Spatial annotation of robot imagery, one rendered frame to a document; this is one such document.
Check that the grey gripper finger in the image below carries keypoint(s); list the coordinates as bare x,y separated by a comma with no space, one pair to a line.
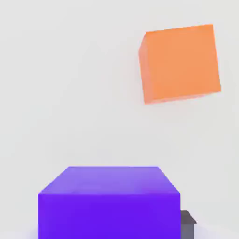
187,226

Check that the small orange cube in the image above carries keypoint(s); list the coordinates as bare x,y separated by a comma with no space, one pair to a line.
180,63

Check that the small purple cube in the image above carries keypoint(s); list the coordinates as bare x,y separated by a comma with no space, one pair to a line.
109,211

